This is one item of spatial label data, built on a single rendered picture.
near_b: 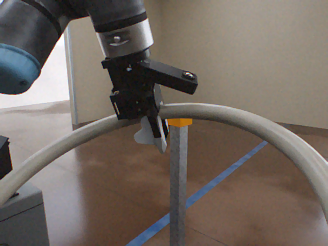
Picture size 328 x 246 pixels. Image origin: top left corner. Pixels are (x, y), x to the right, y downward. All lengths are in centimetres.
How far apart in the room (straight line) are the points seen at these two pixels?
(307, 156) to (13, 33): 41
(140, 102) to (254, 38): 612
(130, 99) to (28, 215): 88
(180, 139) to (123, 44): 118
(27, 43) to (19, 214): 91
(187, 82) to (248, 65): 610
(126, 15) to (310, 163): 32
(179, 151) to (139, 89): 114
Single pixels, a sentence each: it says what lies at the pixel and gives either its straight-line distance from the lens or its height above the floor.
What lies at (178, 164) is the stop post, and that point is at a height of 75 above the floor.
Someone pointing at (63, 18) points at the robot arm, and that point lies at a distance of 47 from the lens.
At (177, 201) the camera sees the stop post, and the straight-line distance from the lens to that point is 173.
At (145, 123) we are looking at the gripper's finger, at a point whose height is 127.
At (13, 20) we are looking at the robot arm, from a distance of 42.
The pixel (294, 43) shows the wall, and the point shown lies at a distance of 628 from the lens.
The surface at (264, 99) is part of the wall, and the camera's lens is 646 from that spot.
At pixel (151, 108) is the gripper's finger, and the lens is 45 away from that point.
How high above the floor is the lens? 138
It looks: 15 degrees down
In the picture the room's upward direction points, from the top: straight up
